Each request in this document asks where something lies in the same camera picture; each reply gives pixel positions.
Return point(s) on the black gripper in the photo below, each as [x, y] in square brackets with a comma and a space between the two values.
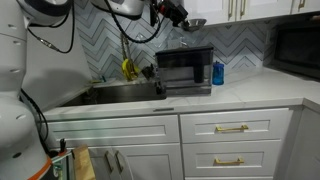
[171, 10]

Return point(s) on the silver metal plate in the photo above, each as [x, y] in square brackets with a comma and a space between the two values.
[196, 24]

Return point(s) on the clear water filter container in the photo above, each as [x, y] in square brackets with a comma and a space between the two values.
[183, 63]

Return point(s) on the blue plastic bottle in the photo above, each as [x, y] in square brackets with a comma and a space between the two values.
[218, 75]

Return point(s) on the dark kitchen sink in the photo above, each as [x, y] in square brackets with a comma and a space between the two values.
[120, 93]

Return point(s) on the yellow sponge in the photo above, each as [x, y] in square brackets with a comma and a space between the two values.
[95, 81]

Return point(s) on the black microwave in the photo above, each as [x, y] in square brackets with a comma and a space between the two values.
[298, 46]

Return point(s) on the wooden board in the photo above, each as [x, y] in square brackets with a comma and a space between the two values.
[83, 165]

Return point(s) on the white wall outlet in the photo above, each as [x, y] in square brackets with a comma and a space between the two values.
[173, 44]

